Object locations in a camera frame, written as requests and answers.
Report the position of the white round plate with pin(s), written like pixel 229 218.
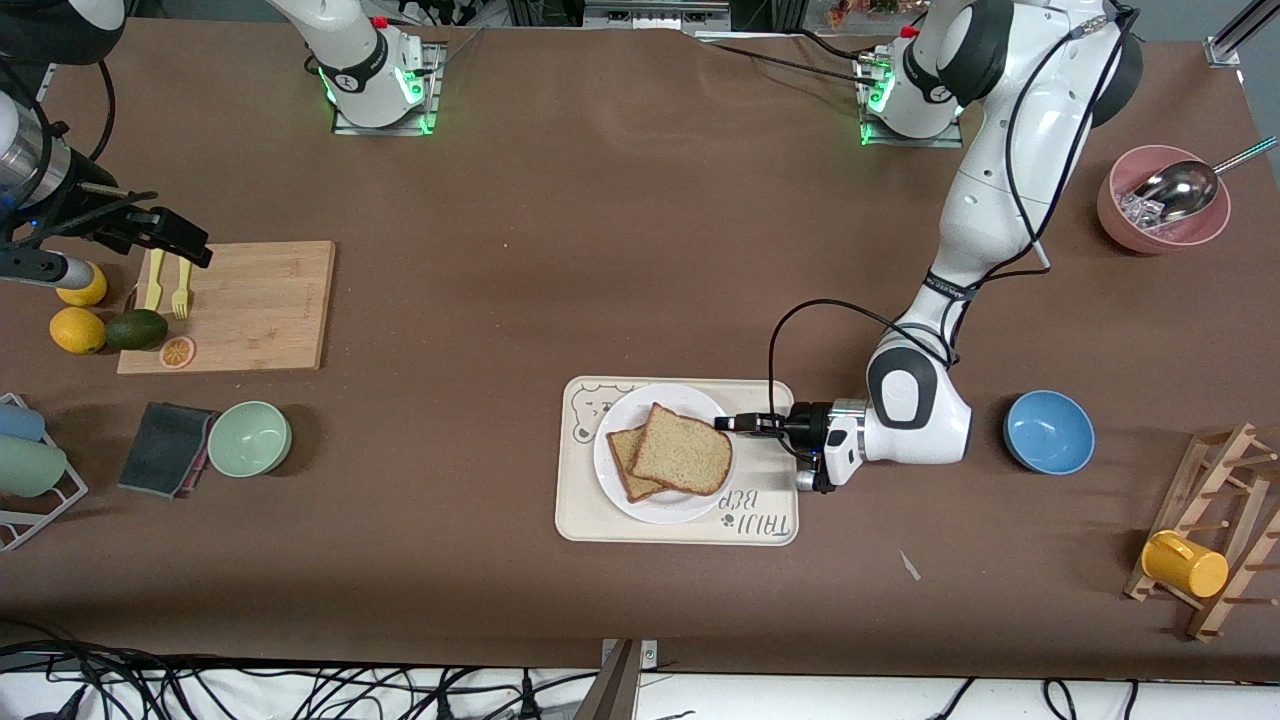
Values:
pixel 680 510

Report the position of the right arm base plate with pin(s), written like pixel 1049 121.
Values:
pixel 432 90

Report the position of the pale green bowl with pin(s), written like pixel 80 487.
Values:
pixel 250 438

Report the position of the yellow plastic knife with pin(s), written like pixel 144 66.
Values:
pixel 153 285

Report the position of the blue bowl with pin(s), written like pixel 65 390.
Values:
pixel 1048 432

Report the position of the yellow mug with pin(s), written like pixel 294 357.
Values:
pixel 1185 566

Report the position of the aluminium frame rail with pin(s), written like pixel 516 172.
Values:
pixel 1240 30

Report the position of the metal background frame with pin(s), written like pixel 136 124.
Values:
pixel 655 14

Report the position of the clear ice pieces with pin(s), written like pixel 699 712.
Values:
pixel 1138 210

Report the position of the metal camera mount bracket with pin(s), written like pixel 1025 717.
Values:
pixel 622 680

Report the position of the bread slice under egg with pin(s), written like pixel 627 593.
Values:
pixel 625 460

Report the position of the toy orange slice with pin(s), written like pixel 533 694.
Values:
pixel 177 352

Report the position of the plain brown bread slice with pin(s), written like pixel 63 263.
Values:
pixel 680 450

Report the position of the yellow plastic fork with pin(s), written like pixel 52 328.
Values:
pixel 182 290

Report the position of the yellow lemon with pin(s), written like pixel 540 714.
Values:
pixel 88 292
pixel 77 330

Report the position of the light blue cup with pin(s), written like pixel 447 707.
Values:
pixel 20 422

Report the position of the metal scoop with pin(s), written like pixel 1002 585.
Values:
pixel 1185 190

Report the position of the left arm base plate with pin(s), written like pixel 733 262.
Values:
pixel 915 141

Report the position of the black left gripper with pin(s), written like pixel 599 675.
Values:
pixel 805 424

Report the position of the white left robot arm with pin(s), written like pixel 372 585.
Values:
pixel 920 415

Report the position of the dark grey sponge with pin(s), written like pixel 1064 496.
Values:
pixel 165 448

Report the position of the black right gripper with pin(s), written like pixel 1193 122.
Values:
pixel 108 222

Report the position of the small white paper scrap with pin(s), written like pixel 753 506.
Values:
pixel 910 566

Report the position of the dark green avocado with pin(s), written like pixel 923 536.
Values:
pixel 136 330

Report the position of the cream bear print tray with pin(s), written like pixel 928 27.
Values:
pixel 770 500

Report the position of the wooden cutting board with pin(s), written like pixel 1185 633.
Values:
pixel 260 300

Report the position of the pale green cup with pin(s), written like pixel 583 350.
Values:
pixel 30 466

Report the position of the pink bowl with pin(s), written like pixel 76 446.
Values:
pixel 1160 240

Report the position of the wooden mug rack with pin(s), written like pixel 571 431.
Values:
pixel 1240 520

